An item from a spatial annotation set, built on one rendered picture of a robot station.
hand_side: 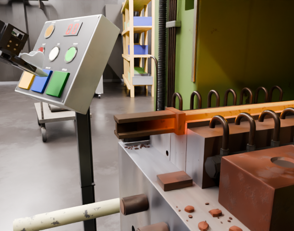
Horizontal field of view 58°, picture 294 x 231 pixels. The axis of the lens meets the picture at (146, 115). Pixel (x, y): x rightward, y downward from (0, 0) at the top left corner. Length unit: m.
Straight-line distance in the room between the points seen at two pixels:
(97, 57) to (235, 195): 0.58
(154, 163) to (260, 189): 0.22
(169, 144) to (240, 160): 0.16
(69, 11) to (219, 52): 8.27
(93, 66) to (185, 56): 0.26
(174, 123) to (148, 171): 0.09
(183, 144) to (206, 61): 0.29
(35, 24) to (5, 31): 8.23
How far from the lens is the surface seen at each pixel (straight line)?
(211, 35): 0.67
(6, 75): 9.19
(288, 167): 0.34
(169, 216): 0.37
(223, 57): 0.69
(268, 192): 0.30
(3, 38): 0.72
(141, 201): 0.43
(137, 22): 5.99
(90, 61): 0.78
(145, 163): 0.47
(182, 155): 0.43
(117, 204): 0.88
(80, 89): 0.77
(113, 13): 8.55
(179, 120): 0.40
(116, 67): 8.82
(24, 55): 0.75
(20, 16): 8.78
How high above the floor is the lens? 1.11
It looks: 14 degrees down
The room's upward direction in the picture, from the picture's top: straight up
